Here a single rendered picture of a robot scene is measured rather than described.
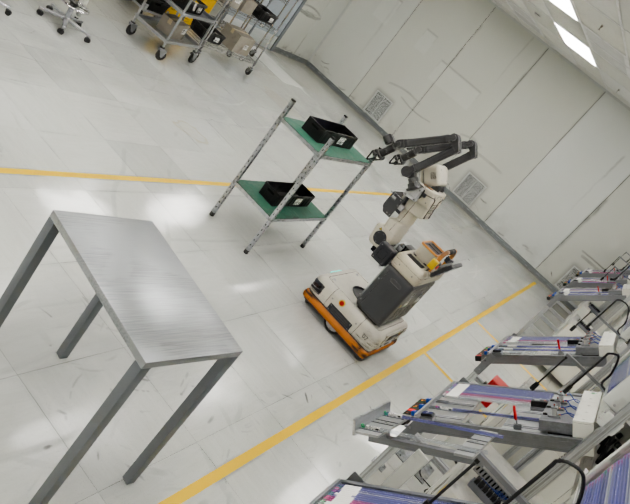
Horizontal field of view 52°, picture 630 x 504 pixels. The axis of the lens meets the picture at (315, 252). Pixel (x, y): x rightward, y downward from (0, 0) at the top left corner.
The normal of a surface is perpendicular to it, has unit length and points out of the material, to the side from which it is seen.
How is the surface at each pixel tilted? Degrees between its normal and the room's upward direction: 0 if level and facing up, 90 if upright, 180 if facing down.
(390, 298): 90
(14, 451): 0
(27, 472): 0
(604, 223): 90
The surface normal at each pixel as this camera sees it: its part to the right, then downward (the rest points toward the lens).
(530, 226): -0.47, 0.06
